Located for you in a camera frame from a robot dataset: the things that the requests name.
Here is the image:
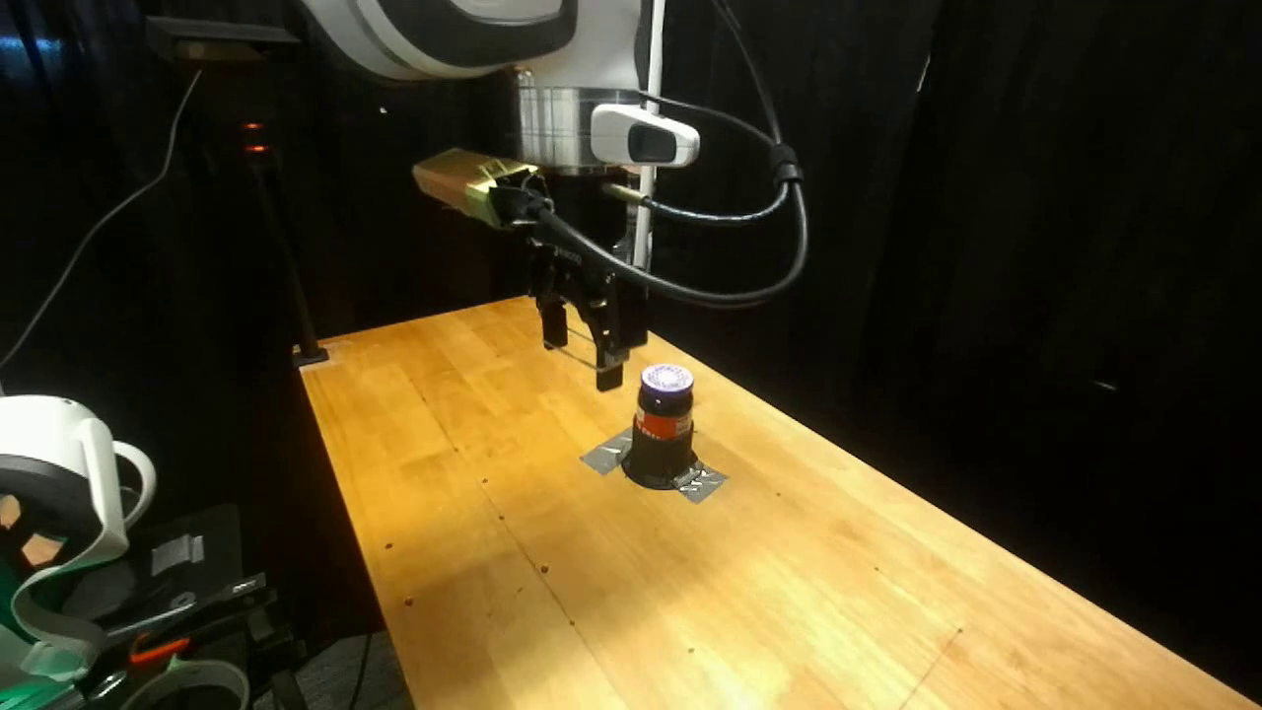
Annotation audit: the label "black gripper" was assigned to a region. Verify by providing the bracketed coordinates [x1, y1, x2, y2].
[526, 171, 650, 394]

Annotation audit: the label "dark upside-down cup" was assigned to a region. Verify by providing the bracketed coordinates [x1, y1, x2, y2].
[619, 362, 700, 493]

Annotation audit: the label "white vertical pole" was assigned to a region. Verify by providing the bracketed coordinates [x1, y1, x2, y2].
[632, 0, 669, 271]

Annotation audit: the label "black tripod stand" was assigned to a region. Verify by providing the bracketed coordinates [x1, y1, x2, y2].
[138, 11, 336, 371]

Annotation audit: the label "small grey tape piece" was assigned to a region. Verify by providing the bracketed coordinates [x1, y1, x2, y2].
[146, 527, 207, 580]

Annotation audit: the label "black curtain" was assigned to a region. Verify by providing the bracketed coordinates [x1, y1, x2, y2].
[0, 0, 1262, 702]

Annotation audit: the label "grey tape roll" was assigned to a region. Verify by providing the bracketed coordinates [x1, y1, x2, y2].
[115, 652, 256, 710]

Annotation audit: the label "grey square base plate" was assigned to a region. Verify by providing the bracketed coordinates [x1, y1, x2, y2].
[581, 431, 729, 510]

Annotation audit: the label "black camera cable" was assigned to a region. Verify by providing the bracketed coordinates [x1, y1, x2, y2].
[493, 0, 813, 316]

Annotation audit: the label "thin white hanging cable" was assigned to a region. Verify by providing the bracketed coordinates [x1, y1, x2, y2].
[0, 62, 207, 376]

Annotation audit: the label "orange handled black clamp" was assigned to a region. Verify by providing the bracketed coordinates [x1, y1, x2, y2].
[76, 602, 271, 702]

